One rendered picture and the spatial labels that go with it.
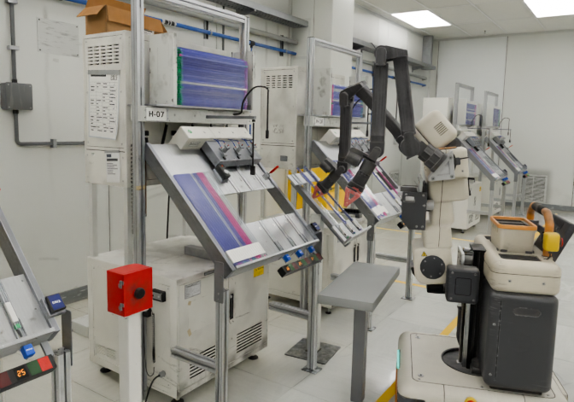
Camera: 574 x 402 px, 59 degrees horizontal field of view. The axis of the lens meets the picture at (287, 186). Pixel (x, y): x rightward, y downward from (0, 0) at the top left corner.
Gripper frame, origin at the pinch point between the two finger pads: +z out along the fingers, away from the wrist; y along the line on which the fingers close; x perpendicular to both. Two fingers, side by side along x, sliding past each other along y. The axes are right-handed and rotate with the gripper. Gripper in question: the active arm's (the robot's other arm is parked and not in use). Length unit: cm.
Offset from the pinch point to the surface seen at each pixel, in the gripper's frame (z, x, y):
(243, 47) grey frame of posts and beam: -29, -86, 6
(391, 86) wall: -3, -160, -567
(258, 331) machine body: 71, 34, 16
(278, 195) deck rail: 10.9, -12.5, 10.8
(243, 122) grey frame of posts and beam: -1, -55, 10
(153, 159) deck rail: 16, -48, 76
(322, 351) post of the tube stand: 65, 65, -13
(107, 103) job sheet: 19, -87, 73
